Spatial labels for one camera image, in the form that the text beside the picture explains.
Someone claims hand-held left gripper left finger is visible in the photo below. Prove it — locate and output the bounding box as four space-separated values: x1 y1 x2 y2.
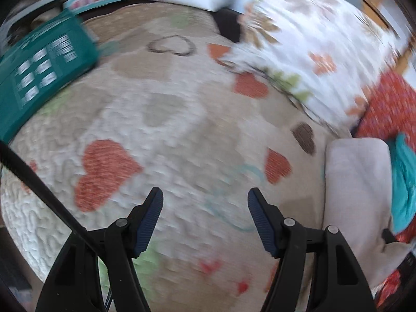
35 187 164 312

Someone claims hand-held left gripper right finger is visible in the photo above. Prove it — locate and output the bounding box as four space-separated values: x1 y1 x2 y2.
248 187 378 312

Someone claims beige garment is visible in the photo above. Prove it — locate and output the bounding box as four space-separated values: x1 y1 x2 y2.
322 137 411 291

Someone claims teal small garment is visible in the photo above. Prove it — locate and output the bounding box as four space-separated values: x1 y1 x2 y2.
386 133 416 235

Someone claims heart print quilted blanket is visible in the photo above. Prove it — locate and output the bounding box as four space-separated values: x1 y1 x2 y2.
0 2 358 312

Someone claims red patterned cloth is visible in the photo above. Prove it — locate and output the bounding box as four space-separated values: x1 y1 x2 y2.
354 71 416 152

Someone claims floral print white pillow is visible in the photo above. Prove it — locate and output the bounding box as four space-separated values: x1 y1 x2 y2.
224 0 405 137

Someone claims teal cardboard box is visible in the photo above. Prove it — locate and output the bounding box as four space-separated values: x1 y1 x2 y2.
0 9 101 141

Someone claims black cable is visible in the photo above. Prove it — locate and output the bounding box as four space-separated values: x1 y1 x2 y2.
0 140 114 312

